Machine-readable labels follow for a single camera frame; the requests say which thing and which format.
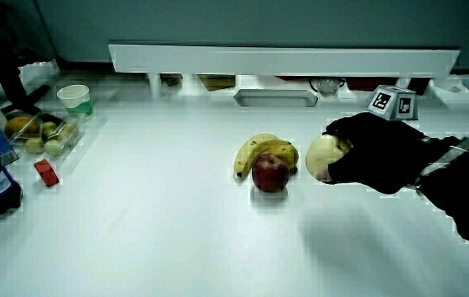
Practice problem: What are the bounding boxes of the yellow banana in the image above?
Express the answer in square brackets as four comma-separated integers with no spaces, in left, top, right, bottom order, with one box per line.
[233,133,291,179]

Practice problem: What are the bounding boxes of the white and green paper cup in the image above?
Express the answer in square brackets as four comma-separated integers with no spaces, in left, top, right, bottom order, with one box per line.
[56,84,94,120]

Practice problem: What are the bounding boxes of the orange mango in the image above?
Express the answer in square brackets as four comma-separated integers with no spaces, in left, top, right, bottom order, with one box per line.
[4,116,41,139]

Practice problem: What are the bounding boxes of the small green fruit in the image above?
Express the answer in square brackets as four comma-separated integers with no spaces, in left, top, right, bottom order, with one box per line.
[41,120,58,137]
[59,122,79,141]
[25,138,45,155]
[44,139,65,157]

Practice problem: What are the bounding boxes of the red block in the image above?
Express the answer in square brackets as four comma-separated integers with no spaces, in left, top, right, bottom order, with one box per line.
[33,158,60,188]

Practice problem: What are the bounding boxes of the person's right hand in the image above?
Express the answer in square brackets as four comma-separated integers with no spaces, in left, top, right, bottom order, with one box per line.
[315,84,429,195]

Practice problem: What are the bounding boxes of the yellow mango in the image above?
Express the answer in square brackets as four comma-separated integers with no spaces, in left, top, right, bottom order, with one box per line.
[266,142,301,174]

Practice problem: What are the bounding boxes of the red apple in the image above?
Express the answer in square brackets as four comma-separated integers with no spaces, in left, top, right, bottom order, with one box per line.
[251,153,291,193]

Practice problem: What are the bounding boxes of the black camera stand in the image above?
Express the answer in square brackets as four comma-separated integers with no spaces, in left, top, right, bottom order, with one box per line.
[0,3,52,116]

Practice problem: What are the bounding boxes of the pale yellow pear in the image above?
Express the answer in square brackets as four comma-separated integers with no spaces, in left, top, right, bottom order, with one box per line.
[305,134,352,182]

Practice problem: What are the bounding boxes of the white rectangular tray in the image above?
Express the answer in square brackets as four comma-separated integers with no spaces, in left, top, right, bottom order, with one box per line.
[233,88,319,108]

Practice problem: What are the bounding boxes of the clear plastic fruit container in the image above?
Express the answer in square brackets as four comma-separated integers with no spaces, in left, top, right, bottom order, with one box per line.
[5,110,86,161]

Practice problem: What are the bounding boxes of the brown box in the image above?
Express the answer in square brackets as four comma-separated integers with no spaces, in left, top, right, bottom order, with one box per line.
[198,73,236,92]

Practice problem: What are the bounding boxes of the dark red box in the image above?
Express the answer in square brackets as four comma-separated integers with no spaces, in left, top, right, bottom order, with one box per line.
[345,77,399,92]

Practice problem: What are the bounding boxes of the clear glass cup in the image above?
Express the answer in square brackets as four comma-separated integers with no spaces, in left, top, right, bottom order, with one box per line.
[309,77,346,98]

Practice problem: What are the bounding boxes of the white shelf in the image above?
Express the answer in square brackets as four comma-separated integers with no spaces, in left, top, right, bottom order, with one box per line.
[108,44,461,100]

